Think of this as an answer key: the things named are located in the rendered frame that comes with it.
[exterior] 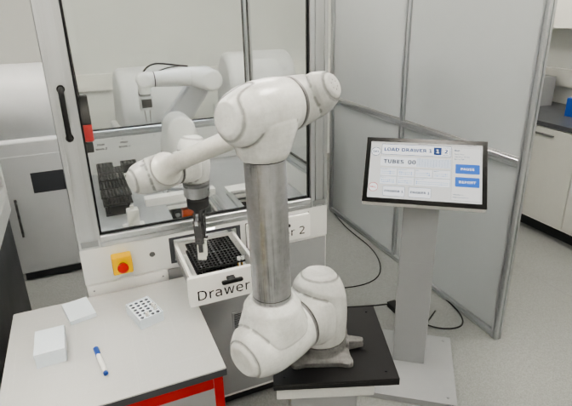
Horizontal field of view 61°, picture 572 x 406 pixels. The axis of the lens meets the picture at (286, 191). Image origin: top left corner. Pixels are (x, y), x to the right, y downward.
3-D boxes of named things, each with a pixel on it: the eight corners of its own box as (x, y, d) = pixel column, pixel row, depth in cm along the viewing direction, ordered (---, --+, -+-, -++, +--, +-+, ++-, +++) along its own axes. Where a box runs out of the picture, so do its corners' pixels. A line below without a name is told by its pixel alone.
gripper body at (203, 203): (206, 200, 161) (208, 225, 165) (209, 191, 169) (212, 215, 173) (184, 201, 161) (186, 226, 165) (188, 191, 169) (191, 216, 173)
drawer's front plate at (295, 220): (310, 236, 214) (310, 213, 210) (248, 248, 203) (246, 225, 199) (308, 234, 215) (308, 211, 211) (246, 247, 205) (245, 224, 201)
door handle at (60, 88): (74, 145, 160) (64, 86, 154) (65, 145, 160) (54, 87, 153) (74, 140, 165) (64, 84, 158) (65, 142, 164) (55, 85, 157)
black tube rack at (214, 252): (246, 275, 181) (245, 260, 178) (199, 285, 174) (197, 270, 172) (229, 249, 200) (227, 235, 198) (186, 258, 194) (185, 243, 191)
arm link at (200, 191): (211, 175, 168) (212, 191, 170) (185, 176, 168) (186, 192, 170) (207, 185, 159) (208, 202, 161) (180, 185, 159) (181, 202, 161)
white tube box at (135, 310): (164, 320, 168) (163, 311, 167) (141, 329, 163) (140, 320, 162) (149, 304, 177) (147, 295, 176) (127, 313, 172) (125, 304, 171)
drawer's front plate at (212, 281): (270, 288, 175) (269, 261, 171) (190, 308, 165) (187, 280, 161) (268, 286, 176) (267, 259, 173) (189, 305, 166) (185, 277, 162)
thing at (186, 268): (264, 283, 175) (263, 268, 173) (193, 300, 166) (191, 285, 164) (231, 238, 210) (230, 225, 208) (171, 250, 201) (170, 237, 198)
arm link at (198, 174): (197, 173, 170) (166, 183, 161) (194, 129, 165) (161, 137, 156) (218, 180, 163) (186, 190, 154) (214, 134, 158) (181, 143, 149)
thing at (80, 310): (96, 316, 171) (95, 312, 171) (71, 325, 167) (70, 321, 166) (87, 300, 181) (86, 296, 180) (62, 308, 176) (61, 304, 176)
